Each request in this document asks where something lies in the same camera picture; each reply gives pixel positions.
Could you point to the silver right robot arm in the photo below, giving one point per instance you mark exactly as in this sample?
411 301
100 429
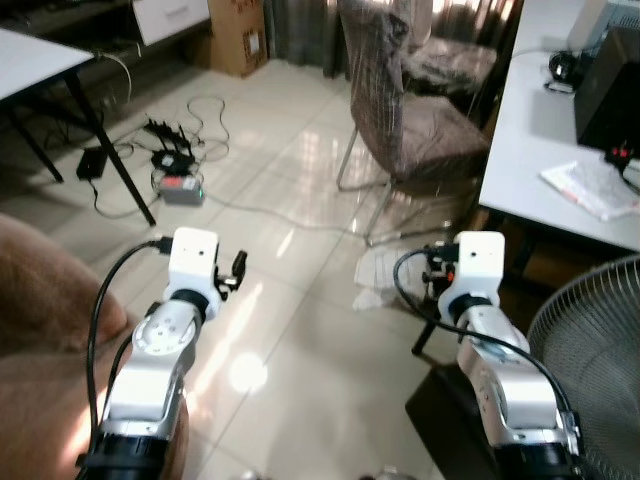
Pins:
510 390

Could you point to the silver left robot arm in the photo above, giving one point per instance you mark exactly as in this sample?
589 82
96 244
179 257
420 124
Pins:
150 380

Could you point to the grey box red display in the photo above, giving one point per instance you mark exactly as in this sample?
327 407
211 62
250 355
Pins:
182 190

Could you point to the black router with antennas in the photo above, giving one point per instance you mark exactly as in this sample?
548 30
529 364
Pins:
172 158

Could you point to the brown fabric metal-leg chair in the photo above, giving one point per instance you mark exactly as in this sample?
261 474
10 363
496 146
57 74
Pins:
420 135
450 65

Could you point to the black box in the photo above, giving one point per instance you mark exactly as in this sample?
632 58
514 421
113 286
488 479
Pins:
445 420

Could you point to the white desk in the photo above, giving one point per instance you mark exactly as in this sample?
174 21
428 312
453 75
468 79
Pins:
530 140

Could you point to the white printed paper booklet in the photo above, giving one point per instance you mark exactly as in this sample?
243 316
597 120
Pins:
595 190

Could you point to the black power adapter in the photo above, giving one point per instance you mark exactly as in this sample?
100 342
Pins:
92 164

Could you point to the small black webcam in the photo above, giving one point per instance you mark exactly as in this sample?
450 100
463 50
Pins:
565 70

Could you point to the brown cardboard box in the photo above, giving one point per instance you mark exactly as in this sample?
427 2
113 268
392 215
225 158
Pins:
238 38

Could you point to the black monitor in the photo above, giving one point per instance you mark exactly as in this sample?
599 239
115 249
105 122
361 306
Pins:
612 95

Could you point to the grey curtain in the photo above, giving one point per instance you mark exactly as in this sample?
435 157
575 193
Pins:
305 30

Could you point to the white drawer cabinet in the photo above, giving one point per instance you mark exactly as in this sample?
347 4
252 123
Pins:
170 18

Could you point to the white table black legs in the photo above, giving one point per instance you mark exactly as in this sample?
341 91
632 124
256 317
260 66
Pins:
30 60

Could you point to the white printer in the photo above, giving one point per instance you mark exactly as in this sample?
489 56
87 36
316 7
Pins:
605 18

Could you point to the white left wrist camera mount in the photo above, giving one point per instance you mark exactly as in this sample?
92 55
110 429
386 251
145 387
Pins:
193 258

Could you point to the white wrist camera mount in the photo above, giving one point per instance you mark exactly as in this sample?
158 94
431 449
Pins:
193 258
481 262

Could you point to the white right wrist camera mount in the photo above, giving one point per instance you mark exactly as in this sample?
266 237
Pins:
481 262

